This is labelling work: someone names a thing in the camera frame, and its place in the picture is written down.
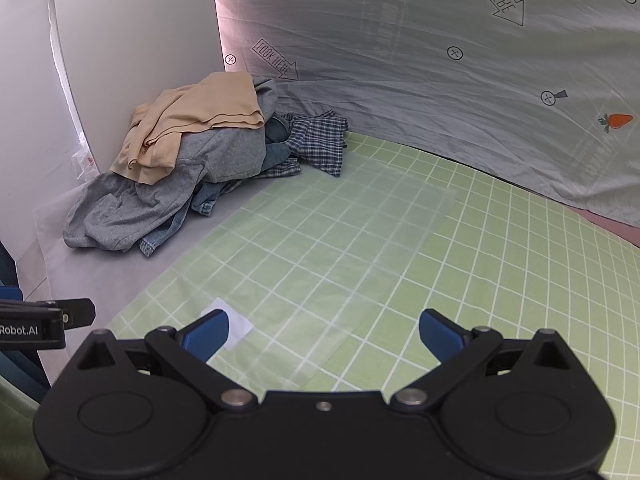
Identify beige long-sleeve shirt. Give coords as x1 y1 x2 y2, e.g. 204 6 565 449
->
111 72 265 185

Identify grey hoodie sweatshirt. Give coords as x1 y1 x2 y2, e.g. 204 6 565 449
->
63 75 278 252

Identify green grid cutting mat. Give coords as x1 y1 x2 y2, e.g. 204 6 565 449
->
111 133 639 479

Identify small clear plastic packet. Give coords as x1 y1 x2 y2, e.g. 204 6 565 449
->
72 146 99 180

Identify blue denim jeans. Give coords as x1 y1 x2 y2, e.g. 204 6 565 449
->
138 114 302 257

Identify blue plaid checked shirt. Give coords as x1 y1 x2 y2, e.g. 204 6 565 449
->
256 110 348 179

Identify grey carrot-print backdrop sheet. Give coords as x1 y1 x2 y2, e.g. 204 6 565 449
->
216 0 639 242

